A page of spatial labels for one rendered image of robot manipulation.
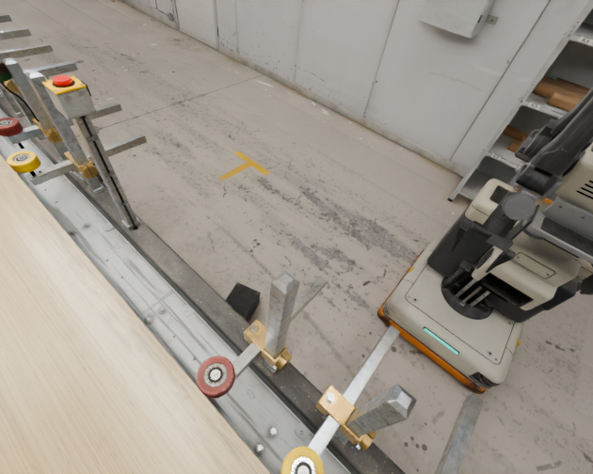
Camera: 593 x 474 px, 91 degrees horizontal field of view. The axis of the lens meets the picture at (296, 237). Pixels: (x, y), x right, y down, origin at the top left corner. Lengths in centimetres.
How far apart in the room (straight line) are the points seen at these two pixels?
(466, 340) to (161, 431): 139
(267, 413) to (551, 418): 161
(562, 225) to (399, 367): 105
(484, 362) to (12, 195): 194
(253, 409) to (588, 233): 109
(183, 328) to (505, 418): 165
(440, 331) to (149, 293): 133
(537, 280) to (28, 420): 145
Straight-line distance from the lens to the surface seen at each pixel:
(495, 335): 183
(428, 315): 167
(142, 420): 73
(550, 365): 235
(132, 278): 122
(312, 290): 90
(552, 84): 264
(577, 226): 118
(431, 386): 186
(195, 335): 106
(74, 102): 96
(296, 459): 69
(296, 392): 91
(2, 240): 110
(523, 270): 134
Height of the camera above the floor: 159
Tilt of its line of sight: 50 degrees down
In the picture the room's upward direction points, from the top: 10 degrees clockwise
